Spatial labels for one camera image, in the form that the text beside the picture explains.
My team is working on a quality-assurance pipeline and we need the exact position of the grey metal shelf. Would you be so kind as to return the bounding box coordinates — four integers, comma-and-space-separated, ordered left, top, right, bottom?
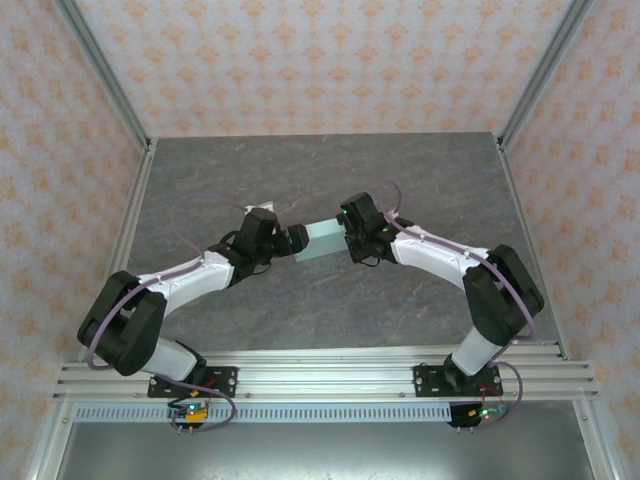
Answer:
47, 422, 601, 480

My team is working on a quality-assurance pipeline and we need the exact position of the aluminium table side rail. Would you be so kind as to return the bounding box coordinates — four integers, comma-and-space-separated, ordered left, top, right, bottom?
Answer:
79, 139, 159, 361
497, 137, 570, 360

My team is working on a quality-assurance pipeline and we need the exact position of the aluminium frame leg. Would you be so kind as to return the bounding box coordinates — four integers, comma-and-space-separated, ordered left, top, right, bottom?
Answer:
572, 399, 619, 480
27, 399, 76, 480

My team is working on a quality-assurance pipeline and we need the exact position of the aluminium upright frame post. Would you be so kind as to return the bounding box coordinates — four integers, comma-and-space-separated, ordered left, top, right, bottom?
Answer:
53, 0, 154, 151
497, 0, 595, 151

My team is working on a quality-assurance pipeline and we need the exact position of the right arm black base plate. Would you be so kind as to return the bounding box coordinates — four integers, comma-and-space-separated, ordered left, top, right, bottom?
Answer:
413, 364, 504, 400

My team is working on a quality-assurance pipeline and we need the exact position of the grey slotted cable duct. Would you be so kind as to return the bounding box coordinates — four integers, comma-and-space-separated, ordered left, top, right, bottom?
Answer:
73, 403, 454, 424

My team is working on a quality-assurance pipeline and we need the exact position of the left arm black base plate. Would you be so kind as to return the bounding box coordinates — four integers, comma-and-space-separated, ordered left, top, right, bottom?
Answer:
147, 366, 240, 400

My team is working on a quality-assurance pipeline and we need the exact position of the aluminium cross beam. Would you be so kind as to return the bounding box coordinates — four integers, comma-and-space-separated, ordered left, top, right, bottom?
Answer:
52, 342, 599, 401

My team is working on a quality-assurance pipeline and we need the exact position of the light teal paper box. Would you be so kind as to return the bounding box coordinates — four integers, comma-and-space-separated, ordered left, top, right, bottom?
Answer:
294, 217, 349, 264

